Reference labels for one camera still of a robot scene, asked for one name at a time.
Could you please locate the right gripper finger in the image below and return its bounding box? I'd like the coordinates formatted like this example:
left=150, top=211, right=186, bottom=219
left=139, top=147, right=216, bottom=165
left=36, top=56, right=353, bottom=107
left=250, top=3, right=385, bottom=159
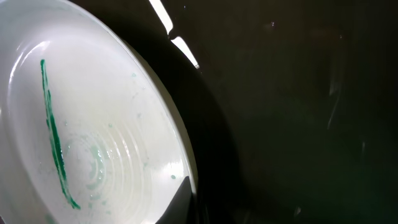
left=156, top=176, right=195, bottom=224

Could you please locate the pale blue plate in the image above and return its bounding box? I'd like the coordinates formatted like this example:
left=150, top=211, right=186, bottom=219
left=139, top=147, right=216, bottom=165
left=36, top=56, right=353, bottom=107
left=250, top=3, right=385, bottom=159
left=1, top=1, right=197, bottom=223

